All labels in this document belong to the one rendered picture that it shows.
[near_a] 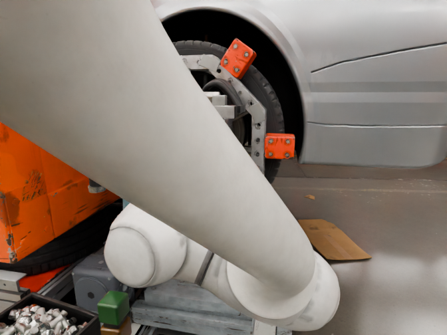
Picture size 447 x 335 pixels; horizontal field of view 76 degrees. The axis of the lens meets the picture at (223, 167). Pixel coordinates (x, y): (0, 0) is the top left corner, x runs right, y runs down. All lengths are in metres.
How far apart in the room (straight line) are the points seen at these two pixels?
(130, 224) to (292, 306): 0.19
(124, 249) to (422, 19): 1.12
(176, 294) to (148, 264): 0.95
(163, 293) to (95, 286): 0.28
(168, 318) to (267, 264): 1.12
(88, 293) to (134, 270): 0.86
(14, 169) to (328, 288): 0.89
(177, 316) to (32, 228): 0.62
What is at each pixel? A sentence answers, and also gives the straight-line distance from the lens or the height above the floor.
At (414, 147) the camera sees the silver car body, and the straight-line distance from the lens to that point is 1.22.
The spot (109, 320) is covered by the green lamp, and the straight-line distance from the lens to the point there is 0.59.
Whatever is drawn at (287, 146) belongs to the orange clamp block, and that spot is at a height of 0.86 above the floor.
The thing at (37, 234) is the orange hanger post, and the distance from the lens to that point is 1.11.
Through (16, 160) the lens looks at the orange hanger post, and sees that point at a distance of 1.02.
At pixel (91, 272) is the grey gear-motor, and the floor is 0.40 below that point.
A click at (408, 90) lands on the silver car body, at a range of 1.19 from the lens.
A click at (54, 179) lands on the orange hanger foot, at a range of 1.16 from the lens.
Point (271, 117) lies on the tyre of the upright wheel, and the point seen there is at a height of 0.94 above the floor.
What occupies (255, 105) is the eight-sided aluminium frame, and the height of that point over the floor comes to 0.98.
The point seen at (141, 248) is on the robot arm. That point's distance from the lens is 0.32.
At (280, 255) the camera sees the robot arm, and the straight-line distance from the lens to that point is 0.19.
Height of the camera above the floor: 1.00
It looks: 14 degrees down
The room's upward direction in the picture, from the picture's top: straight up
